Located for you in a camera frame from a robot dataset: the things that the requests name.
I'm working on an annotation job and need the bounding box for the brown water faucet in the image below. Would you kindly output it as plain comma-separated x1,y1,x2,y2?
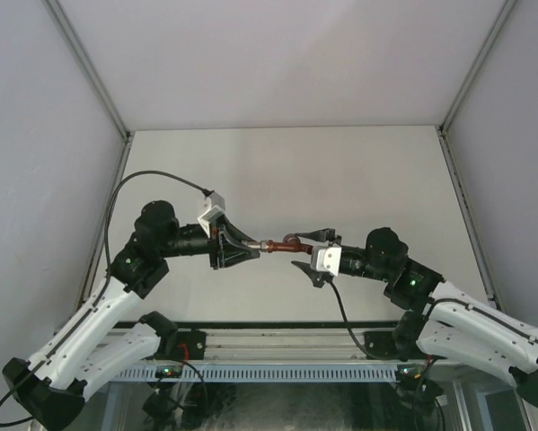
265,233,313,255

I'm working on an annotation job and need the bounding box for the right aluminium frame post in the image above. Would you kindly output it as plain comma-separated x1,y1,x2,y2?
437,0,519,180

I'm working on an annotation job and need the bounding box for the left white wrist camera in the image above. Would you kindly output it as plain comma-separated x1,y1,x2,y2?
197,191,225,238

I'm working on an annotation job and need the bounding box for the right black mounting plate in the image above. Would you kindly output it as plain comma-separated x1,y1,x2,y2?
364,330,401,361

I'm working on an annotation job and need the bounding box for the aluminium frame post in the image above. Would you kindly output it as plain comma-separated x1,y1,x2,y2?
437,0,519,180
41,0,133,180

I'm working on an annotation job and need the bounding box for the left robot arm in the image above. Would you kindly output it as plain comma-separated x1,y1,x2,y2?
2,200,260,430

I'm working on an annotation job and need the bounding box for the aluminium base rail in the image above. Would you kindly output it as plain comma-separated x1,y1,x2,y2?
101,326,431,363

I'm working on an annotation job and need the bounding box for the silver tee pipe fitting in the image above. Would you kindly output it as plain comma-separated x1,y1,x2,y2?
243,240,269,253

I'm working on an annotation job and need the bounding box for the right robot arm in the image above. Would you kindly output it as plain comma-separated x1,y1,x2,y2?
285,227,538,408

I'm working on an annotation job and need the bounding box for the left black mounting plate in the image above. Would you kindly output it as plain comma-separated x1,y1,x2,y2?
155,330,207,361

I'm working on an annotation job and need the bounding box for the left camera black cable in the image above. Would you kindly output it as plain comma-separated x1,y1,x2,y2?
101,170,211,279

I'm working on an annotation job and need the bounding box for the blue slotted cable duct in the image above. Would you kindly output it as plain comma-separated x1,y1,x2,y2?
112,363,398,383

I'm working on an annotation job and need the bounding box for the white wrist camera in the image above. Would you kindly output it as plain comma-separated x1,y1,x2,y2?
197,191,225,238
310,244,342,277

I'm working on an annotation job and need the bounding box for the black mounting plate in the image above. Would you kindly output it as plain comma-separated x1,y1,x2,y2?
364,330,401,361
155,330,207,361

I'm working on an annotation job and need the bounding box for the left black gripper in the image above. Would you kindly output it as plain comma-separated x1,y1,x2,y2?
158,215,260,270

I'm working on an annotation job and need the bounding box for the left aluminium frame post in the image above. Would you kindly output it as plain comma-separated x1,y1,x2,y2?
41,0,133,180

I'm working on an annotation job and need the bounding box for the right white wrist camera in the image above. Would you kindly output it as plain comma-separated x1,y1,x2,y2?
310,244,342,277

